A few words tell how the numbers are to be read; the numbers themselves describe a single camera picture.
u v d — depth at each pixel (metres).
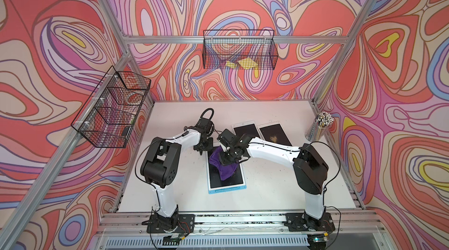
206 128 0.78
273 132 1.05
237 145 0.64
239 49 0.96
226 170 0.80
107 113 0.67
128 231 0.74
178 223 0.72
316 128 0.92
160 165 0.50
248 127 1.06
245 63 0.91
